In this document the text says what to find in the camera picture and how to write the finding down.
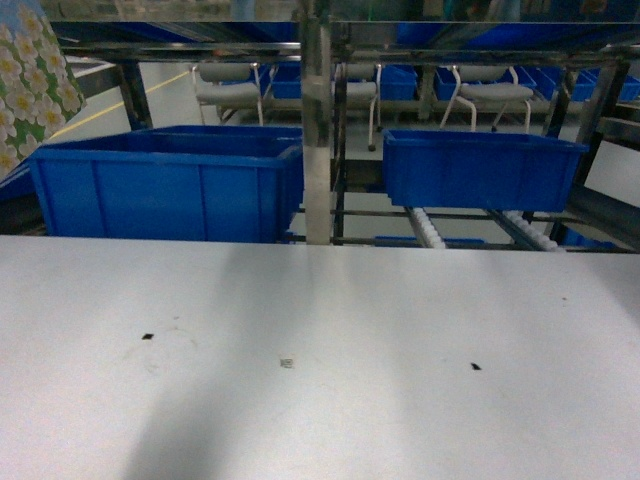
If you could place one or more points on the flower gift bag light blue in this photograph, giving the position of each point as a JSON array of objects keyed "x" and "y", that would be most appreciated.
[{"x": 39, "y": 92}]

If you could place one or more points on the big blue crate by table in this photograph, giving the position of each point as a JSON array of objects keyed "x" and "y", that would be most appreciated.
[{"x": 187, "y": 182}]

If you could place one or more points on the grey chair left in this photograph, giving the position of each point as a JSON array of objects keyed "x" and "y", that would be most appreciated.
[{"x": 223, "y": 84}]

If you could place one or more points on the grey chair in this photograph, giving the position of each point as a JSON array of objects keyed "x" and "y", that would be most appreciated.
[
  {"x": 223, "y": 84},
  {"x": 491, "y": 84}
]

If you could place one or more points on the blue crate on right rollers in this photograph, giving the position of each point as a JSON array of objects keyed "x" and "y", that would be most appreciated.
[{"x": 478, "y": 170}]

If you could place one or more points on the grey chair right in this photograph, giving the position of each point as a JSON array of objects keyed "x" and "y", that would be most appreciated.
[{"x": 491, "y": 84}]

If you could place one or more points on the steel rack upright post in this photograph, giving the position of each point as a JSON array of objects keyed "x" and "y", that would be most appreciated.
[{"x": 315, "y": 42}]

